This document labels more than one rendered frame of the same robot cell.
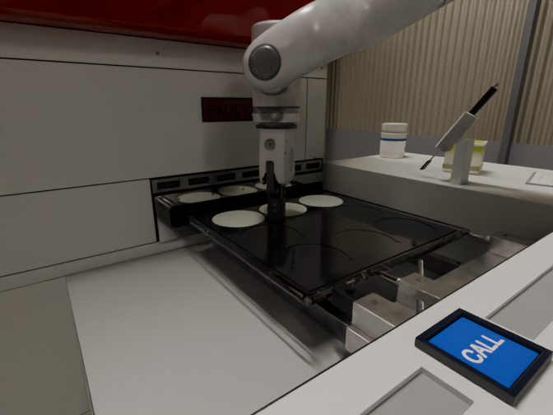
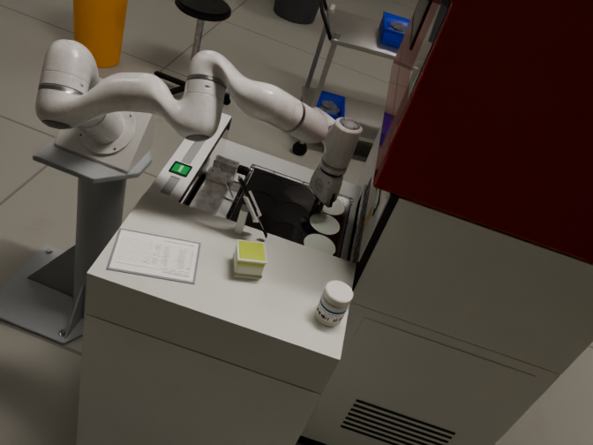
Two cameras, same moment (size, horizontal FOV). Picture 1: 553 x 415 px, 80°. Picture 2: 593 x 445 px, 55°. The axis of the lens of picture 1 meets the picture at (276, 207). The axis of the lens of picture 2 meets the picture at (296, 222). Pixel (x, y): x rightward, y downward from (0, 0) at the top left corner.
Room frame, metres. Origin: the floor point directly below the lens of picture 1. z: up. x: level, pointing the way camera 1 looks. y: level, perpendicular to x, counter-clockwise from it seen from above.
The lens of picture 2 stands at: (1.42, -1.26, 2.01)
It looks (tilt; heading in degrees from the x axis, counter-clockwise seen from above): 38 degrees down; 124
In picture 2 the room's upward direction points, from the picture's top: 20 degrees clockwise
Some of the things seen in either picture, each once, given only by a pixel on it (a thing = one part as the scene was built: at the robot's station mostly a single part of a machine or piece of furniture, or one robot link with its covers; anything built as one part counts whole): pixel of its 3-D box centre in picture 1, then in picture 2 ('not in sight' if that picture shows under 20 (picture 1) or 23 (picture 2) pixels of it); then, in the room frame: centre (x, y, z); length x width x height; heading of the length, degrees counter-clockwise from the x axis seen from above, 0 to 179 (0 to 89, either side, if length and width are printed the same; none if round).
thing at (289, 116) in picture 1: (276, 116); (333, 163); (0.61, 0.00, 1.09); 0.09 x 0.08 x 0.03; 167
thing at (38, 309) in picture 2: not in sight; (72, 227); (-0.11, -0.45, 0.41); 0.51 x 0.44 x 0.82; 32
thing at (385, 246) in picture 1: (318, 223); (292, 213); (0.58, -0.08, 0.90); 0.34 x 0.34 x 0.01; 36
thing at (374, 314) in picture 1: (393, 325); (226, 163); (0.28, -0.12, 0.89); 0.08 x 0.03 x 0.03; 36
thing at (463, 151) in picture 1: (455, 147); (249, 214); (0.63, -0.34, 1.03); 0.06 x 0.04 x 0.13; 36
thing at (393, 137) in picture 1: (392, 140); (334, 303); (0.97, -0.34, 1.01); 0.07 x 0.07 x 0.10
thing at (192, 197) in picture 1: (252, 201); (355, 232); (0.74, 0.06, 0.89); 0.44 x 0.02 x 0.10; 126
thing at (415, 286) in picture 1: (436, 299); (219, 177); (0.33, -0.18, 0.89); 0.08 x 0.03 x 0.03; 36
